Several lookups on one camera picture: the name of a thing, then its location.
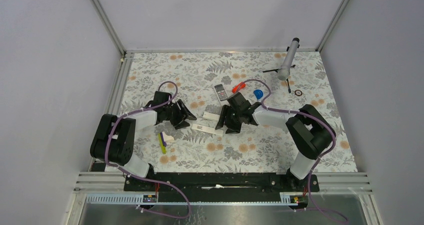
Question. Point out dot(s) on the blue bottle cap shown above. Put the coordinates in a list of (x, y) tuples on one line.
[(258, 94)]

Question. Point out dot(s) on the grey microphone on stand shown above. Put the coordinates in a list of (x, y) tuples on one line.
[(284, 71)]

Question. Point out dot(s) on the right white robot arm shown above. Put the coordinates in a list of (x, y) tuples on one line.
[(308, 129)]

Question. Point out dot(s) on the orange cylinder block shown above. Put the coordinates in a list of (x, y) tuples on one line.
[(238, 87)]

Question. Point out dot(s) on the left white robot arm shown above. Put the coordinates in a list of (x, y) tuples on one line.
[(117, 138)]

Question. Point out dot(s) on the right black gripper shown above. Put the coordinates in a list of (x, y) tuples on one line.
[(232, 128)]

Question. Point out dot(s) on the white rectangular stick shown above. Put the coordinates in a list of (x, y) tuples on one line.
[(206, 129)]

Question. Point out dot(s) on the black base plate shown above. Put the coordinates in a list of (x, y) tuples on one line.
[(172, 187)]

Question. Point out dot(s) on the white remote control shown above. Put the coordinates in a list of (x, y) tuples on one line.
[(221, 94)]

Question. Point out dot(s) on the purple green block stack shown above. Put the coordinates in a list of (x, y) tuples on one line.
[(164, 140)]

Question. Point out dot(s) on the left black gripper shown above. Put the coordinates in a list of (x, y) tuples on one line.
[(180, 122)]

